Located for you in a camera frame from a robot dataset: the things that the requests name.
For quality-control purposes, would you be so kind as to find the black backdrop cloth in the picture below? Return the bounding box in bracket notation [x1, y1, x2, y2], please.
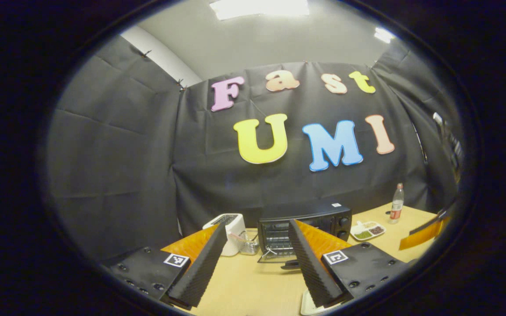
[44, 35, 461, 264]

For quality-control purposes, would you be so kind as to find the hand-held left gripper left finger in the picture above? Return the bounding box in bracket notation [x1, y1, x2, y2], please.
[104, 223, 228, 309]

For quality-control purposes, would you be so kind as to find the cream plate with pink food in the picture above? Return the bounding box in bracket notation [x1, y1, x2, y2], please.
[300, 289, 346, 316]

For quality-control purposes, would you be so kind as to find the clear plastic water bottle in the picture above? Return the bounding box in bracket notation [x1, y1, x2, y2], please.
[389, 183, 405, 225]

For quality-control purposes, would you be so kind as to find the large ceiling light panel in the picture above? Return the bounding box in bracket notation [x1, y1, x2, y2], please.
[209, 0, 311, 21]

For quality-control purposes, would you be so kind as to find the black electric oven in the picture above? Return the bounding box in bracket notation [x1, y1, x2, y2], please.
[257, 201, 353, 269]

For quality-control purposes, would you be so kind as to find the white divided dish with beans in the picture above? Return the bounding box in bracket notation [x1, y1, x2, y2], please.
[350, 220, 387, 242]

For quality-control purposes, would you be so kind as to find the small ceiling light panel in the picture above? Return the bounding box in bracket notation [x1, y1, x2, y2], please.
[374, 27, 395, 44]

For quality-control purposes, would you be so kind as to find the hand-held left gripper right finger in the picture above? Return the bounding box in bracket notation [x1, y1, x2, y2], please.
[287, 219, 416, 308]

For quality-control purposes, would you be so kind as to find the white toaster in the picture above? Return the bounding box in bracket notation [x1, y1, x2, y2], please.
[202, 213, 247, 257]

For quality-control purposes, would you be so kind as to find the small clear glass container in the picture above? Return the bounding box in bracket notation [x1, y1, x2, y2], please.
[238, 230, 260, 256]

